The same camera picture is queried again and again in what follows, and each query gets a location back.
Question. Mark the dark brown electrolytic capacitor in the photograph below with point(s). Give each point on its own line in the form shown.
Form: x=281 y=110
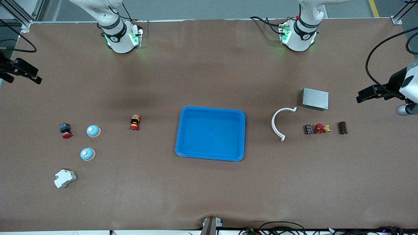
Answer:
x=308 y=129
x=342 y=127

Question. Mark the blue plastic tray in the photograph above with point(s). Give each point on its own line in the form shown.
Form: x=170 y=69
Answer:
x=210 y=133

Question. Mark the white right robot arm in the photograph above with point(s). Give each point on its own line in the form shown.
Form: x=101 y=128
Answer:
x=120 y=39

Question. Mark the blue bell with cream button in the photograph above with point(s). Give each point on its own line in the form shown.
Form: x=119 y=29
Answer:
x=93 y=131
x=87 y=154

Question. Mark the silver metal power supply box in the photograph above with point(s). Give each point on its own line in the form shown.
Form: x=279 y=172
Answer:
x=315 y=99

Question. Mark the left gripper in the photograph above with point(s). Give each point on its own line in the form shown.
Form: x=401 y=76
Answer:
x=393 y=83

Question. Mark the white circuit breaker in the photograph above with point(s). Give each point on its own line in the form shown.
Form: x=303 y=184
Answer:
x=64 y=178

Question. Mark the red yellow emergency button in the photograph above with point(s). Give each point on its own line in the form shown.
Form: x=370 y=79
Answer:
x=135 y=122

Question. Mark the white curved pipe clamp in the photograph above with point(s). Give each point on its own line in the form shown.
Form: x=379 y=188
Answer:
x=273 y=123

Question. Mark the aluminium frame profile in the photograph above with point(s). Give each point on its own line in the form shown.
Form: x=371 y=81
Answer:
x=400 y=14
x=23 y=17

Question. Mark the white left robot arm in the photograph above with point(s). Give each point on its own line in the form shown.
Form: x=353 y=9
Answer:
x=302 y=36

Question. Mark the red emergency stop button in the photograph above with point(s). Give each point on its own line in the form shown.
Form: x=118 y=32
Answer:
x=65 y=130

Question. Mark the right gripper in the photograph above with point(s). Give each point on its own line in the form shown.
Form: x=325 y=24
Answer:
x=6 y=66

